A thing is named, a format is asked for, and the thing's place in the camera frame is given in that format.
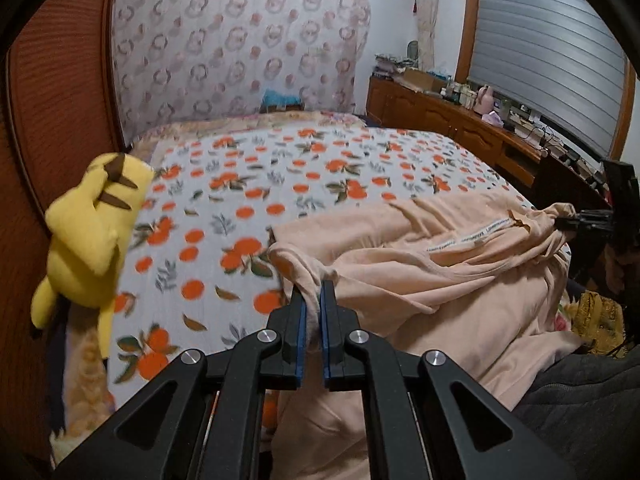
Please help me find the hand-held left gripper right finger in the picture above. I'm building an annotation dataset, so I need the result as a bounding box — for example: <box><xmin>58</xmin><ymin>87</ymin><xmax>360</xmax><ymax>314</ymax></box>
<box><xmin>320</xmin><ymin>280</ymin><xmax>576</xmax><ymax>480</ymax></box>

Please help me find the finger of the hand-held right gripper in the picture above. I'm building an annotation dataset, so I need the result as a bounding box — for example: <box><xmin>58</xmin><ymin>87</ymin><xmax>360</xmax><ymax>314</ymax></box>
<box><xmin>554</xmin><ymin>209</ymin><xmax>615</xmax><ymax>235</ymax></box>

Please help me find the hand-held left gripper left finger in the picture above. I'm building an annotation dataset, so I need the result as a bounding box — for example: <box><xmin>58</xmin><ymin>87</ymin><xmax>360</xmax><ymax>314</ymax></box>
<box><xmin>52</xmin><ymin>292</ymin><xmax>307</xmax><ymax>480</ymax></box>

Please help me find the peach printed t-shirt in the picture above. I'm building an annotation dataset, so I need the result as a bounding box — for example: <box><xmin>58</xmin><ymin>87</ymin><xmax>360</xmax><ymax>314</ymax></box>
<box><xmin>267</xmin><ymin>195</ymin><xmax>586</xmax><ymax>480</ymax></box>

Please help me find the stack of folded clothes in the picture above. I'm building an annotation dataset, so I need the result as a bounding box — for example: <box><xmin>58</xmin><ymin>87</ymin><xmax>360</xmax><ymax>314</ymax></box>
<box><xmin>374</xmin><ymin>52</ymin><xmax>421</xmax><ymax>80</ymax></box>

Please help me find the orange fruit print blanket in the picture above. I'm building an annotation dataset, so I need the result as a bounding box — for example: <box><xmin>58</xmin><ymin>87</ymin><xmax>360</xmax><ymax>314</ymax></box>
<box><xmin>107</xmin><ymin>125</ymin><xmax>543</xmax><ymax>411</ymax></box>

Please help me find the wooden sideboard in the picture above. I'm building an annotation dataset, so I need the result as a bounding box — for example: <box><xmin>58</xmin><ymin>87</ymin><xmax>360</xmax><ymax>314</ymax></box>
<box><xmin>366</xmin><ymin>76</ymin><xmax>556</xmax><ymax>186</ymax></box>

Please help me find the group of toiletry bottles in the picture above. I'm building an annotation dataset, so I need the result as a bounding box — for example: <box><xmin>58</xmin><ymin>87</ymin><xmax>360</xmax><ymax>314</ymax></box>
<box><xmin>440</xmin><ymin>80</ymin><xmax>478</xmax><ymax>108</ymax></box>

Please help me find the grey window blind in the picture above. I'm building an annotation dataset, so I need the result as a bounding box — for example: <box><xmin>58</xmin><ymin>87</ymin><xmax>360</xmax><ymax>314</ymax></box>
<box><xmin>467</xmin><ymin>0</ymin><xmax>628</xmax><ymax>158</ymax></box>

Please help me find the dark grey cloth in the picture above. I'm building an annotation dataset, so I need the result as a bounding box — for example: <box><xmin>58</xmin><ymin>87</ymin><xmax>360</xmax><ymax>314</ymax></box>
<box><xmin>515</xmin><ymin>350</ymin><xmax>640</xmax><ymax>480</ymax></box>

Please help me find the floral blanket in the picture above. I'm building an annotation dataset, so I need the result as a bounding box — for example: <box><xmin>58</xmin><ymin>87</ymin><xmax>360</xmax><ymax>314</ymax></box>
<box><xmin>50</xmin><ymin>110</ymin><xmax>628</xmax><ymax>461</ymax></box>

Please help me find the open cardboard box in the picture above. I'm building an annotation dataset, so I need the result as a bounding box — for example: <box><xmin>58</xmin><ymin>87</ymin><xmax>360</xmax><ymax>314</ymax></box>
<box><xmin>400</xmin><ymin>67</ymin><xmax>448</xmax><ymax>92</ymax></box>

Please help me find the blue plastic bag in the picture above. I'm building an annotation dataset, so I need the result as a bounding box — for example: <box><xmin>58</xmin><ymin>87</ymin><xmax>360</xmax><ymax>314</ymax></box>
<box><xmin>262</xmin><ymin>89</ymin><xmax>303</xmax><ymax>106</ymax></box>

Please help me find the yellow plush toy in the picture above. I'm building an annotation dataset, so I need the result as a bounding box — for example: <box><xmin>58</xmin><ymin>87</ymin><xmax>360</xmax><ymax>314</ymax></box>
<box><xmin>31</xmin><ymin>152</ymin><xmax>156</xmax><ymax>361</ymax></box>

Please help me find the drawn lace curtain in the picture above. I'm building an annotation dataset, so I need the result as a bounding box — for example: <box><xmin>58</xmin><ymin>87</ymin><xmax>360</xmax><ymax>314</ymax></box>
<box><xmin>412</xmin><ymin>0</ymin><xmax>443</xmax><ymax>68</ymax></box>

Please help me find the circle patterned sheer curtain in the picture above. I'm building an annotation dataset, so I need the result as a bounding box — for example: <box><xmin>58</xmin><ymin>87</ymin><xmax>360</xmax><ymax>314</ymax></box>
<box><xmin>111</xmin><ymin>0</ymin><xmax>373</xmax><ymax>141</ymax></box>

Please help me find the wooden headboard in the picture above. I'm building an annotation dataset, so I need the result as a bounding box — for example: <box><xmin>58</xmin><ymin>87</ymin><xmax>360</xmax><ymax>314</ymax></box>
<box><xmin>0</xmin><ymin>0</ymin><xmax>131</xmax><ymax>461</ymax></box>

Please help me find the black cable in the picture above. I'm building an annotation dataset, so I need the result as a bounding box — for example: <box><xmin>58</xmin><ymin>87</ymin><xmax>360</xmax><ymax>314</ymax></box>
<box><xmin>515</xmin><ymin>122</ymin><xmax>556</xmax><ymax>148</ymax></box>

